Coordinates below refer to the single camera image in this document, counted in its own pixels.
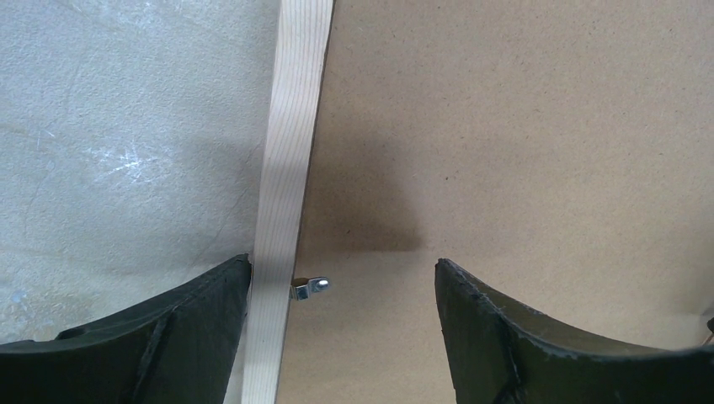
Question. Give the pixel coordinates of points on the light wooden picture frame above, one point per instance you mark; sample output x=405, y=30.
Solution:
x=301, y=49

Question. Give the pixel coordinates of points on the brown backing board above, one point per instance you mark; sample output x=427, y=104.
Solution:
x=560, y=151

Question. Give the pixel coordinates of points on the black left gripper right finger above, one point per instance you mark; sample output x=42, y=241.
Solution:
x=500, y=350

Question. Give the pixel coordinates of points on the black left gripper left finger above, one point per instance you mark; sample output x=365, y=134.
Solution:
x=176, y=347

